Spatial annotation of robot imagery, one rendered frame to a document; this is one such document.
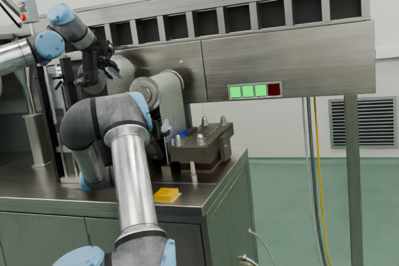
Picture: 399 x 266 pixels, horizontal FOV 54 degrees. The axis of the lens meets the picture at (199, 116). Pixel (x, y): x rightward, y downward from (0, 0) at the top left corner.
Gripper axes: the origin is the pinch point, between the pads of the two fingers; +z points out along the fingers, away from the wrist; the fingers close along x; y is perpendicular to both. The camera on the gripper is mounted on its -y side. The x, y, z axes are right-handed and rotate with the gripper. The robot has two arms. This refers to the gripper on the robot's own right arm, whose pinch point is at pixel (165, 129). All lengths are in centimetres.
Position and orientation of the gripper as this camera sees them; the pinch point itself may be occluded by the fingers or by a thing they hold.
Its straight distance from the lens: 165.8
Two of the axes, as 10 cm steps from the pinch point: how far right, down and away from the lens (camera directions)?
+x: -9.3, 0.4, 3.6
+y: -1.2, -9.7, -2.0
